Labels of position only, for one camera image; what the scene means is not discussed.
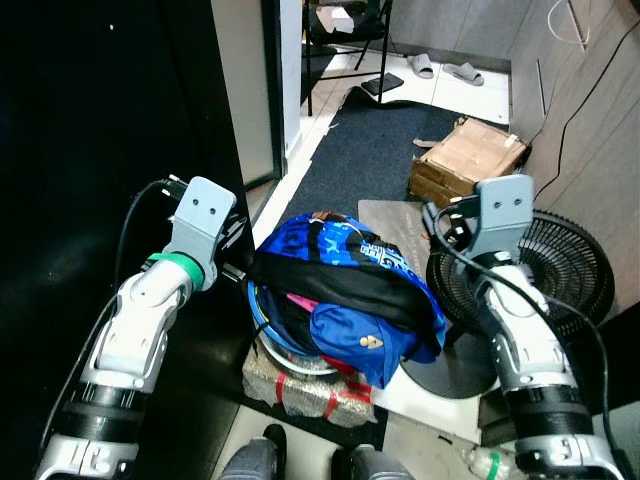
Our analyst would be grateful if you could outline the grey floor mat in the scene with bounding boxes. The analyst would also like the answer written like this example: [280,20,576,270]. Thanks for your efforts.
[357,199,433,263]

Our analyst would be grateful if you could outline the brown cardboard box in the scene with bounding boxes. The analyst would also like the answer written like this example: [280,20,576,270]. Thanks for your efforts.
[409,117,531,208]

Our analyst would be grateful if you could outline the blue printed sports shirt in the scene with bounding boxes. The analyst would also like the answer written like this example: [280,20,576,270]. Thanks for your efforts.
[270,211,431,281]

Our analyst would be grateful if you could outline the blue laundry basket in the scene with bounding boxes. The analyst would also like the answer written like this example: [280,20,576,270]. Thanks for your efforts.
[245,280,336,376]

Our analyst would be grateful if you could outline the dark blue floor mat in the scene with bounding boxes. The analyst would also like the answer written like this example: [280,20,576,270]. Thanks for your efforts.
[282,85,513,236]

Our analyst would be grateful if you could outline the black garment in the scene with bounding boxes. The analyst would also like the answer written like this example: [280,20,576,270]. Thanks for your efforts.
[248,250,446,339]

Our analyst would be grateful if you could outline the black floor fan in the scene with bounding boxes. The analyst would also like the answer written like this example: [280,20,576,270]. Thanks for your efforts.
[398,208,616,401]

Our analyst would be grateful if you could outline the beige door panel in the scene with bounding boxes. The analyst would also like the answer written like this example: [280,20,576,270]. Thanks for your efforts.
[209,0,285,193]

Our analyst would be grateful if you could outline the blue shorts with yellow logo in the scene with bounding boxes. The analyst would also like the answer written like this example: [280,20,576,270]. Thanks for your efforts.
[305,305,441,390]

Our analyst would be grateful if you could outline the grey slipper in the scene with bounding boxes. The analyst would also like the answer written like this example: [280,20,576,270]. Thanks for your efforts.
[407,54,436,81]
[442,62,486,88]

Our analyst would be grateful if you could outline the black flat object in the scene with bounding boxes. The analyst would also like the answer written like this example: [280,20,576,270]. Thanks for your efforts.
[360,72,406,99]

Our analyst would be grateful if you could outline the brown wooden cabinet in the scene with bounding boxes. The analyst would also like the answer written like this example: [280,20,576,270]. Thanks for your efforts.
[508,0,640,313]

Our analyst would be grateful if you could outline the wrapped block with red tape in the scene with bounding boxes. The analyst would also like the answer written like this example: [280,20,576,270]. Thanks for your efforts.
[241,345,378,429]

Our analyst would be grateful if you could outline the black metal chair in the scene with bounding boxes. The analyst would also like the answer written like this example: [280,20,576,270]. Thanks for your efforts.
[302,0,394,117]

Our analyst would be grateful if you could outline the small white box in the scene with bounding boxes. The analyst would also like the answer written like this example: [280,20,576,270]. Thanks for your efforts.
[324,7,357,34]

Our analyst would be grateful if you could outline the clear plastic bottle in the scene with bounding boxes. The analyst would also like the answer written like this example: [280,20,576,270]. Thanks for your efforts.
[461,447,524,480]

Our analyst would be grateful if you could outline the grey robot right leg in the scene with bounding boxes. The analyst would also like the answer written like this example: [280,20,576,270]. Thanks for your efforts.
[329,442,417,480]

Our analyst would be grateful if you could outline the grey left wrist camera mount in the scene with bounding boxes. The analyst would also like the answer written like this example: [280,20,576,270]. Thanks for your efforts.
[163,176,239,267]

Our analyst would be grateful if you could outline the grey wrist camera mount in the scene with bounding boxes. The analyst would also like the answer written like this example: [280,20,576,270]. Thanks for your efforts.
[468,174,537,263]
[163,176,239,267]

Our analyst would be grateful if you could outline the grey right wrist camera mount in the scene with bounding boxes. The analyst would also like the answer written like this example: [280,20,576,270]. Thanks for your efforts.
[468,174,537,263]

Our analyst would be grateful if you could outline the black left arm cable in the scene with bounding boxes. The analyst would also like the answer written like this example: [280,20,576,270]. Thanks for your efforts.
[38,177,193,463]

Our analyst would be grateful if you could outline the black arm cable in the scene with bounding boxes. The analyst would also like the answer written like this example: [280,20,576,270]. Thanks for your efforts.
[424,205,629,480]
[38,177,193,463]

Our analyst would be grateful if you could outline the thin black wall cable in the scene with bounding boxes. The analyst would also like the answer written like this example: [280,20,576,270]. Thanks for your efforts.
[558,20,640,201]

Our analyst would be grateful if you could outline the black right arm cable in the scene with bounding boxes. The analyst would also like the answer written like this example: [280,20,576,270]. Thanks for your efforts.
[424,205,629,480]

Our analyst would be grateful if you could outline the white cable loop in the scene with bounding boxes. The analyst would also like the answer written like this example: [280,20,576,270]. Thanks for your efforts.
[548,0,593,51]

